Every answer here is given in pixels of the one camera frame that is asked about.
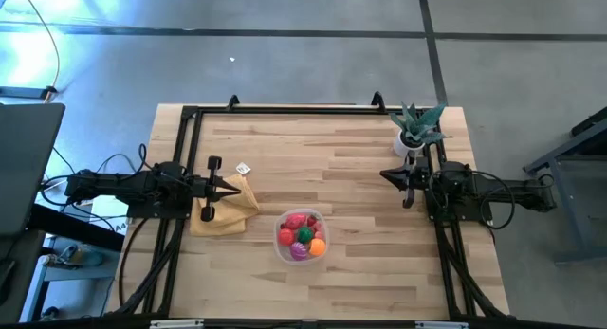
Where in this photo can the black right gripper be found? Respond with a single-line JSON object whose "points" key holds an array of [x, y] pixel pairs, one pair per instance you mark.
{"points": [[419, 179]]}

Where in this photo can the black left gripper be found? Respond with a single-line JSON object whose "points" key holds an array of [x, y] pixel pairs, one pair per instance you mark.
{"points": [[208, 189]]}

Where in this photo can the red tomato toy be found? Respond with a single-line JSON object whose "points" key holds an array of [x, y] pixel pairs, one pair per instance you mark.
{"points": [[286, 236]]}

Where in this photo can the large red strawberry toy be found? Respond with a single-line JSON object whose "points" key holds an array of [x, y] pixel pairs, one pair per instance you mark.
{"points": [[295, 221]]}

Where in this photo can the green pepper toy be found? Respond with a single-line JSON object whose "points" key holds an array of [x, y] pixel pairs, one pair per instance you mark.
{"points": [[304, 235]]}

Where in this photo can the small red strawberry toy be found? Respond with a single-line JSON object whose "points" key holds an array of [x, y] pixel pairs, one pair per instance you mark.
{"points": [[311, 220]]}

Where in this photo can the purple striped onion toy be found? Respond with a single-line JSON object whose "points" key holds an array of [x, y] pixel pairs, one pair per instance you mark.
{"points": [[299, 251]]}

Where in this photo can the orange fruit toy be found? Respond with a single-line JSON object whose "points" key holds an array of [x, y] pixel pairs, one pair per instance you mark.
{"points": [[317, 247]]}

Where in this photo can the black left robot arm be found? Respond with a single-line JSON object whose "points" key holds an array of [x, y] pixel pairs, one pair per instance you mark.
{"points": [[118, 189]]}

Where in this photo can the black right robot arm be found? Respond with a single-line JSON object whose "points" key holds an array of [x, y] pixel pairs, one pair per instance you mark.
{"points": [[498, 191]]}

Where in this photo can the clear plastic tupperware container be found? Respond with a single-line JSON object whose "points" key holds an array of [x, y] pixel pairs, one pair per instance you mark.
{"points": [[284, 258]]}

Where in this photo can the white paper tag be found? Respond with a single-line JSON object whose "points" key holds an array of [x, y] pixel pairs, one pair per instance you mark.
{"points": [[243, 168]]}

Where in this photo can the yellow folded cloth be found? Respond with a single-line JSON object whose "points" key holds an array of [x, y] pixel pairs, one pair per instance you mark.
{"points": [[227, 220]]}

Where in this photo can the potted plant white pot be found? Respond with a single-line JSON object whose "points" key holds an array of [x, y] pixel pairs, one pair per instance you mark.
{"points": [[408, 146]]}

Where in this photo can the black table clamp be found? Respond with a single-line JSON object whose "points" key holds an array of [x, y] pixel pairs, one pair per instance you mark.
{"points": [[233, 102], [378, 100]]}

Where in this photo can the white cardboard box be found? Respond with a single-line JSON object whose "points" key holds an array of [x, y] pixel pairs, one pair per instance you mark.
{"points": [[106, 220]]}

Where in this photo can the black desk beam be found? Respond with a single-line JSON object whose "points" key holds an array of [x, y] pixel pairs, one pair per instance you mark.
{"points": [[76, 227]]}

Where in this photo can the grey shelf with clutter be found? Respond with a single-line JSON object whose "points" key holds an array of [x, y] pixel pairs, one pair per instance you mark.
{"points": [[71, 258]]}

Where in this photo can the dark blue metal cart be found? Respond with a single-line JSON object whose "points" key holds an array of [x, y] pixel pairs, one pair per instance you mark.
{"points": [[569, 153]]}

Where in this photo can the large dark grey case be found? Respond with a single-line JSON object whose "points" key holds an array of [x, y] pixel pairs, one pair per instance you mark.
{"points": [[28, 144]]}

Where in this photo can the dark grey furniture panel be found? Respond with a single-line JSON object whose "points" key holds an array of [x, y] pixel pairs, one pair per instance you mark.
{"points": [[19, 272]]}

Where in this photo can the black power strip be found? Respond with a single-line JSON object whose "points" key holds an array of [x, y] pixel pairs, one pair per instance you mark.
{"points": [[23, 92]]}

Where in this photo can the black aluminium table frame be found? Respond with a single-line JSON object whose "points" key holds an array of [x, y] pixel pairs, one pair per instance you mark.
{"points": [[284, 110]]}

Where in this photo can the white metal bracket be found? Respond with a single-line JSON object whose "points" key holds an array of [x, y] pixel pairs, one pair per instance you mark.
{"points": [[175, 323], [441, 324]]}

